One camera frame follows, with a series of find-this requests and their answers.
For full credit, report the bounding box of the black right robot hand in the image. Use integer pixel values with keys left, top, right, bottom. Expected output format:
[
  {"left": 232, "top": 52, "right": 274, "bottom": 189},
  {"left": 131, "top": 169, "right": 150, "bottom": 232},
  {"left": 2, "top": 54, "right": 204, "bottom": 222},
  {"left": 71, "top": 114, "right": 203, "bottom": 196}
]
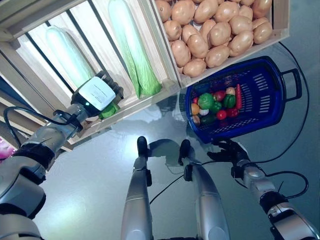
[{"left": 206, "top": 138, "right": 251, "bottom": 168}]

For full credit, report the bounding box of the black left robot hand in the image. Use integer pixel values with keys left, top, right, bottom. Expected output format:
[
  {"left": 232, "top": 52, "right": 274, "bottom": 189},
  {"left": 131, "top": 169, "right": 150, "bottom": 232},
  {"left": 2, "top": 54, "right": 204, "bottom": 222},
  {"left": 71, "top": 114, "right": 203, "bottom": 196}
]
[{"left": 70, "top": 70, "right": 125, "bottom": 118}]

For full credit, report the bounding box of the white green napa cabbage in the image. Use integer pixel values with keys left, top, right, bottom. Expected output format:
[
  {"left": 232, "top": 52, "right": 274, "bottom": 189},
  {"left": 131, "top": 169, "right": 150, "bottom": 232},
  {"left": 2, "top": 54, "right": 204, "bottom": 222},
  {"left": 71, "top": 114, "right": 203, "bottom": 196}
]
[
  {"left": 44, "top": 26, "right": 121, "bottom": 120},
  {"left": 107, "top": 0, "right": 163, "bottom": 99}
]

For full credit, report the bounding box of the blue plastic shopping basket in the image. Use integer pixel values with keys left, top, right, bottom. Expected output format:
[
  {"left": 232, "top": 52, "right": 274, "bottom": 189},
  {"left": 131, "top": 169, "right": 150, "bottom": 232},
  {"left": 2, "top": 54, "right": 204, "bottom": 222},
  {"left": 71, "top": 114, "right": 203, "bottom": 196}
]
[{"left": 184, "top": 55, "right": 303, "bottom": 145}]

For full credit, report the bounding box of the red toy bell pepper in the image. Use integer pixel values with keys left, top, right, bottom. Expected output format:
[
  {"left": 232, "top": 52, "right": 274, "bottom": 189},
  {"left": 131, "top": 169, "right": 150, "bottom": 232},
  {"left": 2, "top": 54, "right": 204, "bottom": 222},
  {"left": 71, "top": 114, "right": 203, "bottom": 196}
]
[{"left": 226, "top": 107, "right": 240, "bottom": 119}]

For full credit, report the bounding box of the dark green toy cucumber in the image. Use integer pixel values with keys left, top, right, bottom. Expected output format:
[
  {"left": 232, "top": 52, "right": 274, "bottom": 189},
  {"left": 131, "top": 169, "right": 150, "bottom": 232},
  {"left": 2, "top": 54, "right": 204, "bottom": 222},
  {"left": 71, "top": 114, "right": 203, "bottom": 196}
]
[{"left": 199, "top": 113, "right": 218, "bottom": 125}]

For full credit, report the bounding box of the wooden crate for cabbages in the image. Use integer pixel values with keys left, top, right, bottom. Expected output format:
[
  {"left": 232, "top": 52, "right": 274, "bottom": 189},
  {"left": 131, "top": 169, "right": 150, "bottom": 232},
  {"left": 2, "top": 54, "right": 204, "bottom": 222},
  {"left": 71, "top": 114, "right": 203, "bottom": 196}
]
[{"left": 0, "top": 0, "right": 181, "bottom": 146}]

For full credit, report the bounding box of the small green toy vegetable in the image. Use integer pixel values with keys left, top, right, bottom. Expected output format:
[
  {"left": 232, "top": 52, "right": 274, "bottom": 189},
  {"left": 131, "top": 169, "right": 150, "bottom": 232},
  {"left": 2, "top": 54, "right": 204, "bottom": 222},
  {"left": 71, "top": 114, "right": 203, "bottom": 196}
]
[{"left": 210, "top": 101, "right": 223, "bottom": 113}]

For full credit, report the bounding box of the dark green toy bell pepper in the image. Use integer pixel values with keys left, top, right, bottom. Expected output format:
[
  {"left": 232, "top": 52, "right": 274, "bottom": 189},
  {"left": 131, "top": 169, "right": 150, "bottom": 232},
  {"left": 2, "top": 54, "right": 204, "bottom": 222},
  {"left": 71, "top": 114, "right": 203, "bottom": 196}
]
[{"left": 222, "top": 94, "right": 237, "bottom": 109}]

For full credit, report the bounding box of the red toy chili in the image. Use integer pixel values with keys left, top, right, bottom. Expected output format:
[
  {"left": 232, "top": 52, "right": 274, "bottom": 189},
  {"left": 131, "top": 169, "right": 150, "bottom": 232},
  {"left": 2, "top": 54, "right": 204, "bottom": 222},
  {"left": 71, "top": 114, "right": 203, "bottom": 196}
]
[{"left": 235, "top": 83, "right": 243, "bottom": 110}]

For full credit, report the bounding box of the red toy apple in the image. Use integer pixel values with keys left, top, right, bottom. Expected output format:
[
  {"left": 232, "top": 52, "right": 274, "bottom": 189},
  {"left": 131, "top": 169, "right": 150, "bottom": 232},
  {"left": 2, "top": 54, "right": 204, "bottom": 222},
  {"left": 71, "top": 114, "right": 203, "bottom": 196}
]
[{"left": 213, "top": 90, "right": 227, "bottom": 102}]

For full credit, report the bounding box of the light green toy vegetable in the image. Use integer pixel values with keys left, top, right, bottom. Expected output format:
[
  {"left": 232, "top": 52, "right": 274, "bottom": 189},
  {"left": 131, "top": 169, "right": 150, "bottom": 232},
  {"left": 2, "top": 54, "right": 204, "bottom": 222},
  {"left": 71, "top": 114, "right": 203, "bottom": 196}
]
[{"left": 197, "top": 92, "right": 215, "bottom": 110}]

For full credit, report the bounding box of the tan potato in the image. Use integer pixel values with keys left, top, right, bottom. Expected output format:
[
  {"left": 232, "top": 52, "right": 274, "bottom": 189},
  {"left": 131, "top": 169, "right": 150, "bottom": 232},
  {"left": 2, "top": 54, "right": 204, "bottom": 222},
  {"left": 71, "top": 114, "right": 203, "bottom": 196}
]
[
  {"left": 193, "top": 0, "right": 220, "bottom": 25},
  {"left": 182, "top": 57, "right": 208, "bottom": 78},
  {"left": 181, "top": 24, "right": 201, "bottom": 43},
  {"left": 252, "top": 21, "right": 273, "bottom": 45},
  {"left": 213, "top": 1, "right": 241, "bottom": 23},
  {"left": 208, "top": 21, "right": 232, "bottom": 47},
  {"left": 170, "top": 39, "right": 192, "bottom": 68},
  {"left": 171, "top": 0, "right": 196, "bottom": 26},
  {"left": 204, "top": 44, "right": 231, "bottom": 69},
  {"left": 251, "top": 0, "right": 273, "bottom": 19},
  {"left": 251, "top": 16, "right": 270, "bottom": 28},
  {"left": 227, "top": 30, "right": 255, "bottom": 58},
  {"left": 199, "top": 19, "right": 217, "bottom": 41},
  {"left": 162, "top": 19, "right": 183, "bottom": 42},
  {"left": 154, "top": 0, "right": 173, "bottom": 23},
  {"left": 186, "top": 33, "right": 209, "bottom": 60},
  {"left": 238, "top": 4, "right": 254, "bottom": 21},
  {"left": 229, "top": 14, "right": 253, "bottom": 36}
]

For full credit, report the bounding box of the wooden crate holding potatoes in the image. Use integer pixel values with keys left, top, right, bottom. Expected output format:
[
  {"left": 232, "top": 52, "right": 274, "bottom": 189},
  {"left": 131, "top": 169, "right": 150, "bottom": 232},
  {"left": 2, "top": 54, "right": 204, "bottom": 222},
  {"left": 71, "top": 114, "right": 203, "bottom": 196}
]
[{"left": 139, "top": 0, "right": 291, "bottom": 89}]

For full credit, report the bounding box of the wooden display shelf frame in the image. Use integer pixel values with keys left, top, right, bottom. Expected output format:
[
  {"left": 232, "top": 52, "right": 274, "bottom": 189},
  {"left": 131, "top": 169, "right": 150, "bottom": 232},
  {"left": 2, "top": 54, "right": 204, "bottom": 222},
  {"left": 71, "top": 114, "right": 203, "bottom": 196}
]
[{"left": 0, "top": 0, "right": 83, "bottom": 153}]

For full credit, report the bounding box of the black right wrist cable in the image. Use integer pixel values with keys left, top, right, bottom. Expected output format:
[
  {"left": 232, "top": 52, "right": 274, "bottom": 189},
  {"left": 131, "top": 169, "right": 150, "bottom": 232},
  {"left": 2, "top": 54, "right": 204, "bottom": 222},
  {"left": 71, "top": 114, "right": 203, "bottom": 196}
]
[{"left": 234, "top": 170, "right": 310, "bottom": 201}]

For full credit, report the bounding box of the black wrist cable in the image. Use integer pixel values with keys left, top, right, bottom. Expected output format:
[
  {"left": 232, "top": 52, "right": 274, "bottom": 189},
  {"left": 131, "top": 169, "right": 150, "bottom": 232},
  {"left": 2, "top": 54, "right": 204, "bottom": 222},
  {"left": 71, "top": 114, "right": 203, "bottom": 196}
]
[
  {"left": 2, "top": 106, "right": 84, "bottom": 149},
  {"left": 234, "top": 170, "right": 310, "bottom": 201}
]

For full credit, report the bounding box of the thin black floor cable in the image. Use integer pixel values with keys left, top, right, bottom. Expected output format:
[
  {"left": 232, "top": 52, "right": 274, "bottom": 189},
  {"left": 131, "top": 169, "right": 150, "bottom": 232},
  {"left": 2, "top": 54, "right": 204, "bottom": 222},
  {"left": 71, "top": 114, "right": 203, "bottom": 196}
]
[{"left": 149, "top": 41, "right": 311, "bottom": 205}]

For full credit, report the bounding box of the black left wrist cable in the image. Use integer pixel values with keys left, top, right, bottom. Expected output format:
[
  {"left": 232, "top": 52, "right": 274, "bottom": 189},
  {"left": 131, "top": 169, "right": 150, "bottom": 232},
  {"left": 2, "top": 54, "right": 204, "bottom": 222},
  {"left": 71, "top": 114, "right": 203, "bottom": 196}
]
[{"left": 2, "top": 106, "right": 84, "bottom": 149}]

